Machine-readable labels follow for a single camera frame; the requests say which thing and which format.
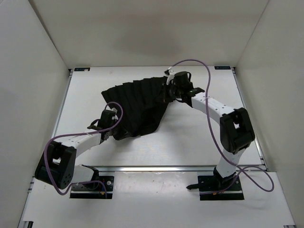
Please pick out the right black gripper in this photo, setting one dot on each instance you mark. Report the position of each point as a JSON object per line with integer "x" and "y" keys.
{"x": 173, "y": 86}

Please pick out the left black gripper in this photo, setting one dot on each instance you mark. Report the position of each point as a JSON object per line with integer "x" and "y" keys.
{"x": 116, "y": 120}

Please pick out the black pleated skirt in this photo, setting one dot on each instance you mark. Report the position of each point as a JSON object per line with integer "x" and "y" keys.
{"x": 143, "y": 106}

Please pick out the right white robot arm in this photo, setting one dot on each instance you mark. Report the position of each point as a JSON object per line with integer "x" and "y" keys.
{"x": 236, "y": 131}

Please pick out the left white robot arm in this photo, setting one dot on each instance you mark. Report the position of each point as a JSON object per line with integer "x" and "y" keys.
{"x": 57, "y": 163}

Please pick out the right blue corner label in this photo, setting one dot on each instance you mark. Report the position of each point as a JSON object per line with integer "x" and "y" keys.
{"x": 222, "y": 67}

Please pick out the blue corner label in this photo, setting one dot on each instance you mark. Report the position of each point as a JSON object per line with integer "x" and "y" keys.
{"x": 222, "y": 67}
{"x": 81, "y": 69}

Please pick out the left blue corner label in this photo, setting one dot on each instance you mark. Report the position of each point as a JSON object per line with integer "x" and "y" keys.
{"x": 81, "y": 69}

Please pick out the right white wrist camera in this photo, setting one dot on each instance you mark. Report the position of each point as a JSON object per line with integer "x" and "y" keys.
{"x": 169, "y": 73}

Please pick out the aluminium table rail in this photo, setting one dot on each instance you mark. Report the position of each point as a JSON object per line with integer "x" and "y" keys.
{"x": 154, "y": 168}

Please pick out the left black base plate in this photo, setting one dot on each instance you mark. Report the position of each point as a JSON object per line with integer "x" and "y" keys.
{"x": 95, "y": 191}

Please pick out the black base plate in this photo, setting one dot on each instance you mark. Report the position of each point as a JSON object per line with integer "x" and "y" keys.
{"x": 210, "y": 189}
{"x": 95, "y": 191}

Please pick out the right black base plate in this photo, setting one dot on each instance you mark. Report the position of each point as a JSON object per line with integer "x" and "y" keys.
{"x": 210, "y": 189}

